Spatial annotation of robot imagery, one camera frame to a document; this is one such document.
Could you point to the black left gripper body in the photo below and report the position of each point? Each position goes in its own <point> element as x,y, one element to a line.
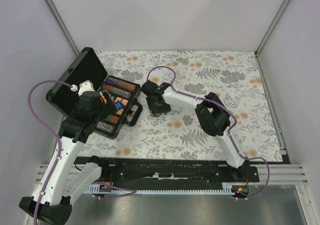
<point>97,114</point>

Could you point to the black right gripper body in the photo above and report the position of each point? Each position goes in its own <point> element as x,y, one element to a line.
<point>160,109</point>

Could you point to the blue small blind button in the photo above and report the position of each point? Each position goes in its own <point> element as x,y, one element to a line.
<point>119,105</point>

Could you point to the red Texas Holdem card deck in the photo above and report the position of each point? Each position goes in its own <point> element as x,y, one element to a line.
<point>124,101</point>

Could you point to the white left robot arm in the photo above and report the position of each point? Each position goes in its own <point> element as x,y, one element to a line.
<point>53,199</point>

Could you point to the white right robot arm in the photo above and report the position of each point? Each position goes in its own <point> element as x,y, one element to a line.
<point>213,116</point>

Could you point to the black poker set case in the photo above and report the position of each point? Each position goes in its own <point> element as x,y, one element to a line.
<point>87,73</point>

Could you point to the red purple chip row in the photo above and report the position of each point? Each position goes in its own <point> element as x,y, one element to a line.
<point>121,84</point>

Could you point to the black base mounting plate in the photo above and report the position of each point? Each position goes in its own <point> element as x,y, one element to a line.
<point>166,174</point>

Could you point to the floral patterned table mat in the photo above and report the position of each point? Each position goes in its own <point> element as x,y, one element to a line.
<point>232,75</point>

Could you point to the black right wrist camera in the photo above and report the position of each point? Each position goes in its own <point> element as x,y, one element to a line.
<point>150,88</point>

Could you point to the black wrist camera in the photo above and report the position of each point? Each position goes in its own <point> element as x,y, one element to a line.
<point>150,88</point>
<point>89,100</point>

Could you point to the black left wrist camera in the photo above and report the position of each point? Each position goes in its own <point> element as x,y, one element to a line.
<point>89,100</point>

